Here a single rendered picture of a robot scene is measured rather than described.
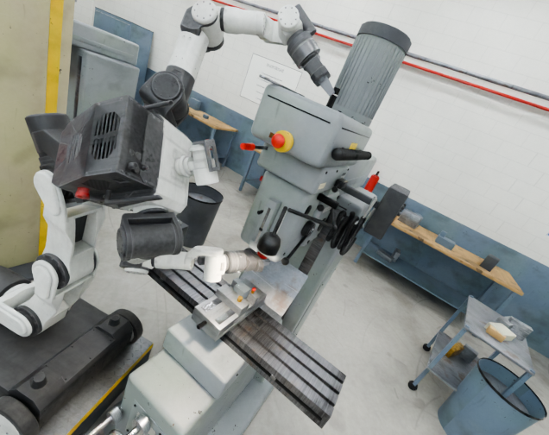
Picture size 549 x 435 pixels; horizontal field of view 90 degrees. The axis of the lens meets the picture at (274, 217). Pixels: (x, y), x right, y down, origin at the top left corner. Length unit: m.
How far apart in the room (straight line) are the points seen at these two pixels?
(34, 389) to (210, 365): 0.64
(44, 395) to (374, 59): 1.72
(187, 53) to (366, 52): 0.62
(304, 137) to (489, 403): 2.55
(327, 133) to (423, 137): 4.43
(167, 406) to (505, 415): 2.39
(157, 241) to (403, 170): 4.70
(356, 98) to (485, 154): 4.17
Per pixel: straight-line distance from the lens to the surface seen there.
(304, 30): 1.08
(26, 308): 1.55
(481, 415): 3.01
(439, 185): 5.18
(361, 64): 1.19
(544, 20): 5.56
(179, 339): 1.33
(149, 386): 1.34
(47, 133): 1.09
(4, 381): 1.58
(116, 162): 0.72
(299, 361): 1.35
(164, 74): 0.93
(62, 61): 2.33
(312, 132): 0.79
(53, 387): 1.50
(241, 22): 1.07
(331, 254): 1.46
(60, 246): 1.23
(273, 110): 0.85
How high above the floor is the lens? 1.87
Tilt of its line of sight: 23 degrees down
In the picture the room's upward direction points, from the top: 24 degrees clockwise
